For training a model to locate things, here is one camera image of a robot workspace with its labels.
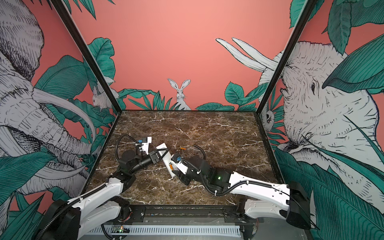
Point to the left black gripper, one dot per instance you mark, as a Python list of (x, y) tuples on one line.
[(153, 158)]

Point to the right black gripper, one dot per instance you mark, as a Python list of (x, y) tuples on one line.
[(184, 179)]

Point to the white remote control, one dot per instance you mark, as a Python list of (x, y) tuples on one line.
[(166, 157)]

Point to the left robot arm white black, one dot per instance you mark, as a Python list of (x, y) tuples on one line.
[(74, 218)]

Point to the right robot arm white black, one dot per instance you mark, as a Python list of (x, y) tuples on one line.
[(265, 200)]

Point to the small circuit board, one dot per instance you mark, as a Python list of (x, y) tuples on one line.
[(115, 230)]

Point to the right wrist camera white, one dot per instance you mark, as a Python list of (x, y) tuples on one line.
[(178, 165)]

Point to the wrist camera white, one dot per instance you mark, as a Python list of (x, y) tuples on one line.
[(143, 144), (178, 165)]

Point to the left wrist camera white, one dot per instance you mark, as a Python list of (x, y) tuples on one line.
[(143, 144)]

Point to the black mounting rail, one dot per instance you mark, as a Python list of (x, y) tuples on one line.
[(192, 213)]

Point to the white slotted cable duct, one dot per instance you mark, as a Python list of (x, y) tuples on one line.
[(168, 230)]

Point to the left black frame post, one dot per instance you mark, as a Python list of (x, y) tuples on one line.
[(66, 18)]

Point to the black frame post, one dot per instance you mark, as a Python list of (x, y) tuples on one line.
[(302, 21), (66, 18)]

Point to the right black frame post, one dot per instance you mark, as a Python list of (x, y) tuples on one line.
[(302, 21)]

